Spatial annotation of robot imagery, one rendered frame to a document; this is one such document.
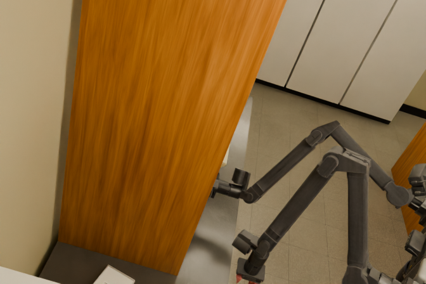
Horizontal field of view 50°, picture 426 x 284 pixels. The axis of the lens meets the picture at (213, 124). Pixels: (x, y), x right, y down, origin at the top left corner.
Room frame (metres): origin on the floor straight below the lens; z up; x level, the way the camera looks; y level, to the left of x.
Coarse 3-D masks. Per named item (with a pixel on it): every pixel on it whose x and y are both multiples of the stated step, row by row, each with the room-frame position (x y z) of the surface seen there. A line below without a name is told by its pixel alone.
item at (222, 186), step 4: (220, 180) 1.43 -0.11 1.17; (220, 184) 1.41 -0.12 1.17; (224, 184) 1.41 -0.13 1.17; (228, 184) 1.42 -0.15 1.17; (216, 188) 1.37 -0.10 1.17; (220, 188) 1.40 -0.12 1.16; (224, 188) 1.40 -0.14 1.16; (228, 188) 1.41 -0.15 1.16; (212, 192) 1.39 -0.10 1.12; (220, 192) 1.40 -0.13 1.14; (224, 192) 1.40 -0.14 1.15; (228, 192) 1.40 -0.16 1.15; (212, 196) 1.37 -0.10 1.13
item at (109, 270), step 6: (108, 270) 0.97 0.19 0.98; (114, 270) 0.98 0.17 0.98; (102, 276) 0.94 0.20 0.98; (108, 276) 0.95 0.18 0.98; (114, 276) 0.95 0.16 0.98; (120, 276) 0.96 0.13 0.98; (126, 276) 0.97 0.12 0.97; (96, 282) 0.91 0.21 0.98; (102, 282) 0.92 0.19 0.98; (108, 282) 0.93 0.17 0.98; (114, 282) 0.93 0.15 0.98; (120, 282) 0.94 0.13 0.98; (126, 282) 0.95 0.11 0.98; (132, 282) 0.96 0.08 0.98
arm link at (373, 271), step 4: (364, 268) 0.96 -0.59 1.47; (368, 268) 0.97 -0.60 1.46; (372, 268) 0.97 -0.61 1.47; (364, 272) 0.94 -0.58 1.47; (368, 272) 0.96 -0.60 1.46; (372, 272) 0.95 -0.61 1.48; (376, 272) 0.95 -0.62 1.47; (368, 276) 0.92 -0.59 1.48; (372, 276) 0.93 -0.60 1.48; (376, 276) 0.93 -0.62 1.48; (368, 280) 0.92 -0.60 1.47; (372, 280) 0.92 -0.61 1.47; (376, 280) 0.92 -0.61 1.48
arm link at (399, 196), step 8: (336, 120) 1.58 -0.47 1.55; (320, 128) 1.56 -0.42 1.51; (328, 128) 1.56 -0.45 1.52; (336, 128) 1.57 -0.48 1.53; (328, 136) 1.60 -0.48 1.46; (336, 136) 1.55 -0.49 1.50; (344, 136) 1.55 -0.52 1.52; (344, 144) 1.53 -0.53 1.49; (352, 144) 1.53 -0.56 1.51; (360, 152) 1.50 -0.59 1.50; (376, 168) 1.46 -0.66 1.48; (376, 176) 1.44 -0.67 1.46; (384, 176) 1.44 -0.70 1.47; (384, 184) 1.41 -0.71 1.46; (392, 184) 1.40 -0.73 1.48; (392, 192) 1.38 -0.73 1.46; (400, 192) 1.38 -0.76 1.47; (408, 192) 1.38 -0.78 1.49; (392, 200) 1.36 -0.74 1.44; (400, 200) 1.36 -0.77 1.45; (408, 200) 1.36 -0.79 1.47
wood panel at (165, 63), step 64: (128, 0) 1.05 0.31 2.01; (192, 0) 1.06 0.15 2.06; (256, 0) 1.07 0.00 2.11; (128, 64) 1.05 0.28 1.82; (192, 64) 1.06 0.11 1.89; (256, 64) 1.07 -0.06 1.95; (128, 128) 1.05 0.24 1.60; (192, 128) 1.06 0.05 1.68; (64, 192) 1.04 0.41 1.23; (128, 192) 1.06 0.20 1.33; (192, 192) 1.07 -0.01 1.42; (128, 256) 1.06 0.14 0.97
